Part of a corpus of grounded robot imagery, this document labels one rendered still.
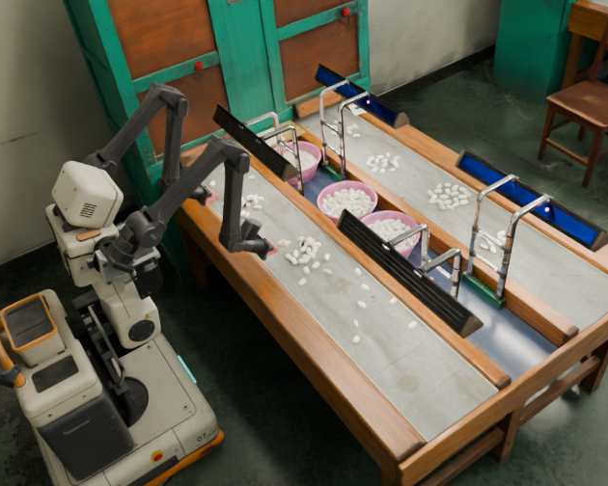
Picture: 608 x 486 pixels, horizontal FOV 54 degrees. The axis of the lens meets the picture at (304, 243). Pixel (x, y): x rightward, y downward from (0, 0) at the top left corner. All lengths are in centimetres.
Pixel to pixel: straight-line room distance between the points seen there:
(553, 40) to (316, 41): 206
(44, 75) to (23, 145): 41
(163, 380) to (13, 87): 173
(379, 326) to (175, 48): 151
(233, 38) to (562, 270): 175
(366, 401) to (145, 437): 104
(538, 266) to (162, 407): 163
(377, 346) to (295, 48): 164
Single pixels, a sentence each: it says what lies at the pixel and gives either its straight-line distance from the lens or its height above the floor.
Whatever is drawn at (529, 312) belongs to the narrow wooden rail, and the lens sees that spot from 227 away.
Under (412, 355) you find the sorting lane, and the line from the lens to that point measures 209.
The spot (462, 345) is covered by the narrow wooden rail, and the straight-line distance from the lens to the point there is 210.
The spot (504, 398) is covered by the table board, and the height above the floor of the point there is 72.
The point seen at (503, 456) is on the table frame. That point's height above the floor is 7.
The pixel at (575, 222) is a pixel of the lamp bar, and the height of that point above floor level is 109.
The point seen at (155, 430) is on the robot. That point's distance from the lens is 262.
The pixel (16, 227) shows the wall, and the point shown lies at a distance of 387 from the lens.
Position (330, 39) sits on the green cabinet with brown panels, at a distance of 323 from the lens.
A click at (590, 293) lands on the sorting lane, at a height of 74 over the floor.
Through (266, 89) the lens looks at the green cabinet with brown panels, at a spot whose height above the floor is 99.
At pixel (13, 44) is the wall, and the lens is 344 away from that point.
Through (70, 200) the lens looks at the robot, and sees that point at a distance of 199.
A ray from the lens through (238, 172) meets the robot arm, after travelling 195.
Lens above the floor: 242
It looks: 42 degrees down
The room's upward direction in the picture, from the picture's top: 8 degrees counter-clockwise
